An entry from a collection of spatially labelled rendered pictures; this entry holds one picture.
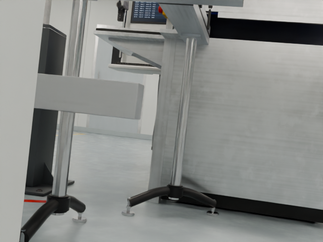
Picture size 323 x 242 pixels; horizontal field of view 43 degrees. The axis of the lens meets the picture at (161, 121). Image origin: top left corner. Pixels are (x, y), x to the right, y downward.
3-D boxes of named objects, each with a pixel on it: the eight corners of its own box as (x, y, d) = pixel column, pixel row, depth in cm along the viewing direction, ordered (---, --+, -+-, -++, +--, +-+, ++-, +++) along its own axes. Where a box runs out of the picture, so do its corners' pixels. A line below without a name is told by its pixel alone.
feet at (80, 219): (91, 220, 164) (95, 186, 164) (28, 260, 115) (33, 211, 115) (73, 217, 166) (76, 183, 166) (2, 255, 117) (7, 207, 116)
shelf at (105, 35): (194, 61, 280) (194, 58, 280) (180, 40, 211) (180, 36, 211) (128, 55, 289) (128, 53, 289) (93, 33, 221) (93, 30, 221)
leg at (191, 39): (184, 198, 193) (202, 38, 193) (181, 201, 184) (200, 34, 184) (166, 195, 195) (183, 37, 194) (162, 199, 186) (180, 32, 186)
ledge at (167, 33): (191, 40, 208) (191, 36, 208) (187, 34, 196) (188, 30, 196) (164, 38, 211) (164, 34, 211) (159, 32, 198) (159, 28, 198)
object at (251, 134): (293, 178, 396) (304, 89, 395) (349, 232, 193) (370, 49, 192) (192, 164, 415) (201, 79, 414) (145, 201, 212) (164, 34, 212)
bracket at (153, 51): (166, 66, 224) (168, 43, 224) (165, 66, 221) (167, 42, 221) (107, 61, 231) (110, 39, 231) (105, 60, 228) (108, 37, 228)
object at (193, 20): (181, 42, 210) (184, 12, 210) (211, 45, 207) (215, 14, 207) (154, 3, 143) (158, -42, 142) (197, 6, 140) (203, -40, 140)
